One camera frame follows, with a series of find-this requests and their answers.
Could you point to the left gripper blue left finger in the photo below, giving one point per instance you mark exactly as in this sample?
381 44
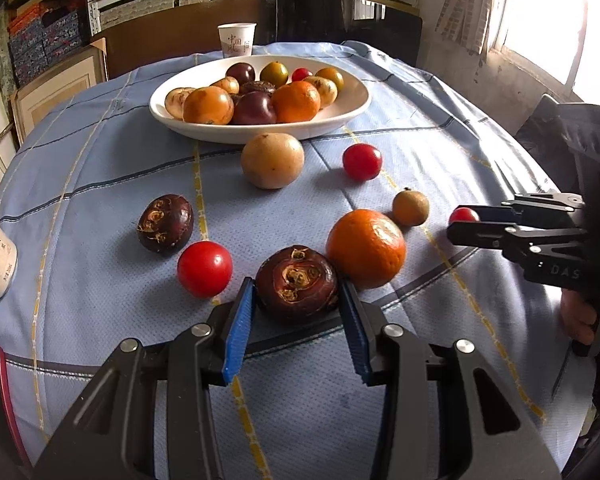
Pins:
236 331

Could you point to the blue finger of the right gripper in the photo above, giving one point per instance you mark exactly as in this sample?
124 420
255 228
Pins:
511 240
506 213

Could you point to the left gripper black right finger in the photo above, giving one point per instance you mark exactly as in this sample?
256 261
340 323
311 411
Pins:
359 333

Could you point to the red tomato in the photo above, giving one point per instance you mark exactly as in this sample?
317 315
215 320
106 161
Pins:
464 214
362 162
300 73
205 269

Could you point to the small tan fruit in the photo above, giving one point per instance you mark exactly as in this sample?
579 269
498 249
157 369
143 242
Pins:
410 208

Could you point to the dark water chestnut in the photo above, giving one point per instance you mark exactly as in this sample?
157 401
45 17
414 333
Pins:
259 86
166 224
296 284

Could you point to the orange back mandarin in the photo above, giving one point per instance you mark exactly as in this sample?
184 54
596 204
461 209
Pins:
367 248

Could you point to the pale spotted pear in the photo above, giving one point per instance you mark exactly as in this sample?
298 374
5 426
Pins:
325 87

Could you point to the tan round fruit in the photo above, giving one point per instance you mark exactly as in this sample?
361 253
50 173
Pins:
272 160

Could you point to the orange persimmon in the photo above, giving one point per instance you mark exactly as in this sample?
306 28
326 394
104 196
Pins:
208 106
332 74

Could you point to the large front orange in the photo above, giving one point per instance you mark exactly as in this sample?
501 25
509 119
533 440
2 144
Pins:
296 102

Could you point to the dark purple plum back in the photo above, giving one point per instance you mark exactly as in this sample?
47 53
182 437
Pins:
254 108

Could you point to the dark purple plum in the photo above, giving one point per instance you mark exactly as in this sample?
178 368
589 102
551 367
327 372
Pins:
254 108
243 72

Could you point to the dark water chestnut front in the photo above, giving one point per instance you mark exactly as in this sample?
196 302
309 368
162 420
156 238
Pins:
259 86

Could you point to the pale spotted fruit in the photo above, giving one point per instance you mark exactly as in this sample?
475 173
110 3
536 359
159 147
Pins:
175 99

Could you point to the small orange fruit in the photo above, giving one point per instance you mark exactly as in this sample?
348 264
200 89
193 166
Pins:
229 84

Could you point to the dark purple plum front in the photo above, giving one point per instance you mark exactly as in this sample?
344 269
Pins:
243 72

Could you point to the person's right hand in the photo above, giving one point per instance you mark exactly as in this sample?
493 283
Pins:
578 317

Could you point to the blue checked tablecloth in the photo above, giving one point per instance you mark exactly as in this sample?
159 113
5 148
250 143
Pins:
115 369

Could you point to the dark water chestnut back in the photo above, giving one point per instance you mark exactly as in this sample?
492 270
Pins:
166 224

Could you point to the white oval plate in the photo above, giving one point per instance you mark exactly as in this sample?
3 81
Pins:
352 101

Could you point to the white paper cup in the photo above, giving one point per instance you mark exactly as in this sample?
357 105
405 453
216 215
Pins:
236 39

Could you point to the cardboard box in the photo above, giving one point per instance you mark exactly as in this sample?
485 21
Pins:
80 71

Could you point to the dark wooden cabinet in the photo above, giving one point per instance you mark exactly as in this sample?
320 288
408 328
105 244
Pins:
182 31

